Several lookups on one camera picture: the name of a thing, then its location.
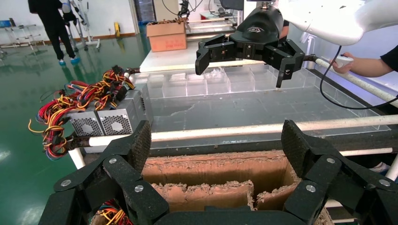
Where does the grey metal power supply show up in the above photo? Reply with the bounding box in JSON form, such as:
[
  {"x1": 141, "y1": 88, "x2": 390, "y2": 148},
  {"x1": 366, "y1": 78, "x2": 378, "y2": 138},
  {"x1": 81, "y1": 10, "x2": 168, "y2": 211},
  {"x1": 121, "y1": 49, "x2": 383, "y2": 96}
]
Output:
[
  {"x1": 135, "y1": 88, "x2": 149, "y2": 125},
  {"x1": 66, "y1": 109, "x2": 106, "y2": 138},
  {"x1": 143, "y1": 83, "x2": 155, "y2": 123},
  {"x1": 97, "y1": 98, "x2": 140, "y2": 136}
]

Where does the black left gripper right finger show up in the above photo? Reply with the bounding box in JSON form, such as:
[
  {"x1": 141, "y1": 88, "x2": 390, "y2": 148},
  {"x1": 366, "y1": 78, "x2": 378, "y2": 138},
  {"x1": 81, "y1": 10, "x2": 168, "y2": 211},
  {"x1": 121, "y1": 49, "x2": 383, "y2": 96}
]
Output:
[{"x1": 281, "y1": 119, "x2": 398, "y2": 225}]

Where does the beige cabinet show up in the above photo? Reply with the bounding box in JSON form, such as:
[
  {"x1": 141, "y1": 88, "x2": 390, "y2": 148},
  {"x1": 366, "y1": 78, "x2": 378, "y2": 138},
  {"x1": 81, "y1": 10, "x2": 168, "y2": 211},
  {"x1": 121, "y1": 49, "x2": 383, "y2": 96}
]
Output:
[{"x1": 153, "y1": 0, "x2": 180, "y2": 23}]

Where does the white rolling stand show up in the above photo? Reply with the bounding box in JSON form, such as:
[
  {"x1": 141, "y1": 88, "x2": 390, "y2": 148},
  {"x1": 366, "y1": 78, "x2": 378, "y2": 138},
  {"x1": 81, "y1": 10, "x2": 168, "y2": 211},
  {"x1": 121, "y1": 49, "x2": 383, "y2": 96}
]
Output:
[{"x1": 62, "y1": 0, "x2": 102, "y2": 52}]

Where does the white frame pipe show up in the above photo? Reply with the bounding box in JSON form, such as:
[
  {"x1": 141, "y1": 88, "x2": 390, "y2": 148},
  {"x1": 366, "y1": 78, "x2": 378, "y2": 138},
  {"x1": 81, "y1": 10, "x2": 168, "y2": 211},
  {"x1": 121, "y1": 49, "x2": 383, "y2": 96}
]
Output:
[
  {"x1": 124, "y1": 60, "x2": 276, "y2": 75},
  {"x1": 339, "y1": 147, "x2": 394, "y2": 157},
  {"x1": 186, "y1": 32, "x2": 237, "y2": 41},
  {"x1": 314, "y1": 57, "x2": 398, "y2": 108},
  {"x1": 188, "y1": 23, "x2": 238, "y2": 31},
  {"x1": 385, "y1": 154, "x2": 398, "y2": 182},
  {"x1": 68, "y1": 147, "x2": 87, "y2": 170},
  {"x1": 88, "y1": 114, "x2": 398, "y2": 147}
]

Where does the red yellow wire bundle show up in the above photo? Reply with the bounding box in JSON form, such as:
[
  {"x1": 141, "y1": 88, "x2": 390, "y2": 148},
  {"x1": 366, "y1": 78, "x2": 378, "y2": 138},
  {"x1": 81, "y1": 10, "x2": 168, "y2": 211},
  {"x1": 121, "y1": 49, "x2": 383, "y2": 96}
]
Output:
[
  {"x1": 28, "y1": 89, "x2": 82, "y2": 161},
  {"x1": 63, "y1": 80, "x2": 125, "y2": 113},
  {"x1": 97, "y1": 200, "x2": 134, "y2": 225},
  {"x1": 102, "y1": 64, "x2": 136, "y2": 91}
]

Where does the person in black clothes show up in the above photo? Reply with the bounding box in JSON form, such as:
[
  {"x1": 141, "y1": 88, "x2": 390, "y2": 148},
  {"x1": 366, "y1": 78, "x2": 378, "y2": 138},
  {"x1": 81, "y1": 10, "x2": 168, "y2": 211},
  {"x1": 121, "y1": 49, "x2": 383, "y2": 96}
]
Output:
[{"x1": 27, "y1": 0, "x2": 82, "y2": 67}]

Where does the black hanging device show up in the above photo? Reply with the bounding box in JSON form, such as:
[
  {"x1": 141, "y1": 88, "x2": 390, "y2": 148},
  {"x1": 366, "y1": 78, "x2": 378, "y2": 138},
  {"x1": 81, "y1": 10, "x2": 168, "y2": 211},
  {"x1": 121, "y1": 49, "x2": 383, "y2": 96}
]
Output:
[{"x1": 178, "y1": 0, "x2": 191, "y2": 19}]

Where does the dark monitor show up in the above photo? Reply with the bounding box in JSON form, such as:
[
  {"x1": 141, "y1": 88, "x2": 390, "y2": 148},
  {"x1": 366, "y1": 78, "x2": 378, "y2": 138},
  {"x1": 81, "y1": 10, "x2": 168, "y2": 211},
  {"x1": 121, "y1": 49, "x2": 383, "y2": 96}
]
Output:
[{"x1": 219, "y1": 0, "x2": 245, "y2": 11}]

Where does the brown cardboard box with cells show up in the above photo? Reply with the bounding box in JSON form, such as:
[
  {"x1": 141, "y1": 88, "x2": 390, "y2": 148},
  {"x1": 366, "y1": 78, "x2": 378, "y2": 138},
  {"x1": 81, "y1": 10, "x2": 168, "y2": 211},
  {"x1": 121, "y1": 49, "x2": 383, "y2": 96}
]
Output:
[{"x1": 90, "y1": 150, "x2": 335, "y2": 225}]

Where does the white handheld controller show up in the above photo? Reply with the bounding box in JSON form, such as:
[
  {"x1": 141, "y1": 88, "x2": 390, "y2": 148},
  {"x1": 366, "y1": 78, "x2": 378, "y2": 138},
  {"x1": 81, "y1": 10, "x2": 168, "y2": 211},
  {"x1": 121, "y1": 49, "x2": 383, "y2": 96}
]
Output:
[{"x1": 337, "y1": 55, "x2": 355, "y2": 68}]

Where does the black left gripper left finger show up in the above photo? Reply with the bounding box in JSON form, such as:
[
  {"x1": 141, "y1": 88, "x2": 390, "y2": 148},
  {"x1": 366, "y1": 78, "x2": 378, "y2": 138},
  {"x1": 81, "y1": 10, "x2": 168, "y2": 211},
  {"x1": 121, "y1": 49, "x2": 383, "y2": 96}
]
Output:
[{"x1": 38, "y1": 119, "x2": 171, "y2": 225}]

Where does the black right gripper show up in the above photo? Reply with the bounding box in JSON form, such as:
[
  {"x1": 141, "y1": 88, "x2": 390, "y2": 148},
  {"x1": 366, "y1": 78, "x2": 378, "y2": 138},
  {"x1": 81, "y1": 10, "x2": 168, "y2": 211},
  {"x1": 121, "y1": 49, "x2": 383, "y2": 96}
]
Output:
[{"x1": 195, "y1": 5, "x2": 306, "y2": 89}]

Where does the dark blue stack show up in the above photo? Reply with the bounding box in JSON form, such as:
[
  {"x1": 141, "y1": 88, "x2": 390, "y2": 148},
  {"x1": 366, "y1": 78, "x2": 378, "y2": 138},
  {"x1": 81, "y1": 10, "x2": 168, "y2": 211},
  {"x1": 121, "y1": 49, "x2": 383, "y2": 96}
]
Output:
[{"x1": 134, "y1": 0, "x2": 156, "y2": 23}]

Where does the long cardboard divider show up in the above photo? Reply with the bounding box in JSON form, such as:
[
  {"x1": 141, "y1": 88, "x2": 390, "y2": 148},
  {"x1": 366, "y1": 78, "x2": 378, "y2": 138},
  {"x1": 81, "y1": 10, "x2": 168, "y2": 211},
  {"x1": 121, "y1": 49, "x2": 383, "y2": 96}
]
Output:
[{"x1": 152, "y1": 180, "x2": 301, "y2": 212}]

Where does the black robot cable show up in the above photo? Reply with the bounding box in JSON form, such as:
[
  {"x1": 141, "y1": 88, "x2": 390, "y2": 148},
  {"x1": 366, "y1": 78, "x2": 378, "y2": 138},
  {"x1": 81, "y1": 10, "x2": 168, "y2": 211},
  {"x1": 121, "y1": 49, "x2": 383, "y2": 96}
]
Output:
[{"x1": 319, "y1": 45, "x2": 398, "y2": 110}]

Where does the closed brown cardboard box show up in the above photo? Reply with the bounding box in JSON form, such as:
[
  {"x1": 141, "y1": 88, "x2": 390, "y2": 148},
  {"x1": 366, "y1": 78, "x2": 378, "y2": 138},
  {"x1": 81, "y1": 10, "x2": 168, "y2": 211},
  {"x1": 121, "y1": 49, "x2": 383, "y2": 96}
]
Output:
[{"x1": 146, "y1": 20, "x2": 188, "y2": 53}]

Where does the white metal rack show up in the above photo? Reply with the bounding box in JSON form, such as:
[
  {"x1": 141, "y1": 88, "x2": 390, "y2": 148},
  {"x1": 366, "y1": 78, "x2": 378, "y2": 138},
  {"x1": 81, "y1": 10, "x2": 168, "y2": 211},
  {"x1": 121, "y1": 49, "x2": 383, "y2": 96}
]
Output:
[{"x1": 0, "y1": 18, "x2": 46, "y2": 49}]

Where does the bare person hand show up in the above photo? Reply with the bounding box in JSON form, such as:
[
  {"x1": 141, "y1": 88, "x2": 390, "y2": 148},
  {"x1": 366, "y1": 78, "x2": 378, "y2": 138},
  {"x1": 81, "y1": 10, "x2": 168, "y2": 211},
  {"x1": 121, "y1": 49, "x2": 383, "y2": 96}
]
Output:
[{"x1": 329, "y1": 52, "x2": 355, "y2": 75}]

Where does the clear acrylic divider tray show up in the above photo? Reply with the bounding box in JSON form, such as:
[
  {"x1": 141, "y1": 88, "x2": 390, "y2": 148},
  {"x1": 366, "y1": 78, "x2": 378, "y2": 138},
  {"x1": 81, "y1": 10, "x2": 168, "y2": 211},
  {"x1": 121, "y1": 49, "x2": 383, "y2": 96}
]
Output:
[{"x1": 133, "y1": 63, "x2": 391, "y2": 147}]

